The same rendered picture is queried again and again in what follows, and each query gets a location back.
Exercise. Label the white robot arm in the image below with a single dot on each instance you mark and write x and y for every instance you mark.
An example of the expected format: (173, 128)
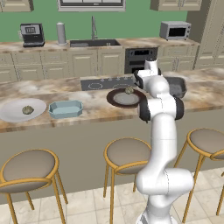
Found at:
(162, 137)

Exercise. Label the light blue tupperware container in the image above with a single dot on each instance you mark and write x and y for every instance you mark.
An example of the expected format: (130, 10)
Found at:
(65, 109)

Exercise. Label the dark grey tupperware container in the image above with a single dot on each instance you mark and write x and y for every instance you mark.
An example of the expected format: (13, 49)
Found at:
(178, 86)

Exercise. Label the dark brown round plate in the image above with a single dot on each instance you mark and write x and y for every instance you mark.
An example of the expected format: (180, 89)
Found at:
(125, 99)

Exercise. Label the grey-green dumpling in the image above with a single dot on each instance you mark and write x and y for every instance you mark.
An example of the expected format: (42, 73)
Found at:
(28, 110)
(129, 90)

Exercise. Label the black hob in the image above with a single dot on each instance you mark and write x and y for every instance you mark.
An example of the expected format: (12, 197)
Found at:
(96, 84)

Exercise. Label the wooden stool with grey seat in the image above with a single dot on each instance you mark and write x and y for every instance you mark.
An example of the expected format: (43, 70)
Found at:
(127, 153)
(205, 141)
(27, 167)

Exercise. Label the beige kitchen island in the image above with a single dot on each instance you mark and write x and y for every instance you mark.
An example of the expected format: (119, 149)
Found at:
(73, 151)

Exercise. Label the black built-in oven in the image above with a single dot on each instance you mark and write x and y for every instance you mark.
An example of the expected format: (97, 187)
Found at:
(137, 59)

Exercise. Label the dark sink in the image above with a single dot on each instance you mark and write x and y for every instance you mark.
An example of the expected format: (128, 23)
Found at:
(94, 43)

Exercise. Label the beige base cupboard run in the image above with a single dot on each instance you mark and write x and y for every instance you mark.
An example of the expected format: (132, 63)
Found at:
(58, 64)
(178, 58)

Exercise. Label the silver tap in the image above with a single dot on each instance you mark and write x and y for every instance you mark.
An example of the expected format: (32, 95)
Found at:
(93, 27)

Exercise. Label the grey paper towel roll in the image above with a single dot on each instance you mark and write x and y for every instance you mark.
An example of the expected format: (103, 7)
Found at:
(61, 33)

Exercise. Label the white round plate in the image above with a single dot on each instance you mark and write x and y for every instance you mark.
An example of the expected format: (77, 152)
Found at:
(11, 109)

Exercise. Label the silver toaster oven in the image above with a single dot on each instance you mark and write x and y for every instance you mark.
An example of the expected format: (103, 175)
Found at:
(175, 30)

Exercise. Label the white framed window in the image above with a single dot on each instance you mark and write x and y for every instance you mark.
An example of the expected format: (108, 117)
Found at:
(91, 4)

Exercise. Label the black coffee machine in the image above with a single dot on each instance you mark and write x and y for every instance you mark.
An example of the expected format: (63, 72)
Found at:
(32, 34)

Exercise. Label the beige tall cupboard unit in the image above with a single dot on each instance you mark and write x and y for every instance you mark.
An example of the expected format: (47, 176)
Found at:
(210, 35)

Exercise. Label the beige wall cupboard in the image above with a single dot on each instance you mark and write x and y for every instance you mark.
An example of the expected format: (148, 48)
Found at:
(175, 4)
(16, 5)

